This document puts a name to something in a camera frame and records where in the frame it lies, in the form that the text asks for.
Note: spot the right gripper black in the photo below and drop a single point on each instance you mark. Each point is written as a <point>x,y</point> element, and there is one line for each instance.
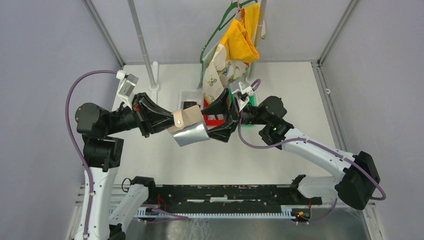
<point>219,106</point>

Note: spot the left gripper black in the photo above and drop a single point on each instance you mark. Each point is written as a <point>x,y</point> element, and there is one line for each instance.
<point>149,122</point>

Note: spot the beige card holder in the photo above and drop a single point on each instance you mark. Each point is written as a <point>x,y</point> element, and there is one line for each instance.
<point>188,126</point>

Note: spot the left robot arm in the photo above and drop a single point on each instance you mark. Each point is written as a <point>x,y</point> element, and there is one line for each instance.
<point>102,155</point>

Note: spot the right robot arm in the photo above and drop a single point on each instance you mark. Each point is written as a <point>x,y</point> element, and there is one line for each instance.
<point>353,179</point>

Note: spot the black card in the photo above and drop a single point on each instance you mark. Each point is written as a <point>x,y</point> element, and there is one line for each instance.
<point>188,104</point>

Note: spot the red plastic bin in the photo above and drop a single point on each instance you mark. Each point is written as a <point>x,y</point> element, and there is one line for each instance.
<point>214,120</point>

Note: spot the left white rack foot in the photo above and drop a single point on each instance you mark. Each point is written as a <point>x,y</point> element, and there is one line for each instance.
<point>154,87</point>

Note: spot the green plastic bin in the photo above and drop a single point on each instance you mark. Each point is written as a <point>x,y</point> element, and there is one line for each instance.
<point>247,115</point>

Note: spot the clear plastic bin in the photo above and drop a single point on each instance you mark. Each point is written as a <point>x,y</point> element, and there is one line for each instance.
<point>190,96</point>

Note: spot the yellow patterned garment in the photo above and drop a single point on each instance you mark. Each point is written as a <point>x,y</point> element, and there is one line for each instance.
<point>231,52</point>

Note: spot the right metal rack pole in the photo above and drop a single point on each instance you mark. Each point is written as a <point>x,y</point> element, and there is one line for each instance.
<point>257,39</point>

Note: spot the metal rack pole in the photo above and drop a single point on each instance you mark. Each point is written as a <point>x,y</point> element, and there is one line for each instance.
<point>257,39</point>
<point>139,33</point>

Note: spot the left metal rack pole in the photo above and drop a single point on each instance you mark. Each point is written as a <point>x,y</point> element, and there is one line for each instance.
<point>139,33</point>

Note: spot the green clothes hanger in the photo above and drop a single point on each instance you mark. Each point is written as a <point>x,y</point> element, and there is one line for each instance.
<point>223,22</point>

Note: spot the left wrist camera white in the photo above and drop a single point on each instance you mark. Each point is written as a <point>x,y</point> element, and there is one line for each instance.
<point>127,83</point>

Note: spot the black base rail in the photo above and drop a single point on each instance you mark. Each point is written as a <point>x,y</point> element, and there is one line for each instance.
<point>228,199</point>

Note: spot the white slotted cable duct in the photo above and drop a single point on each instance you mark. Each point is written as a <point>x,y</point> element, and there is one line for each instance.
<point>284,213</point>

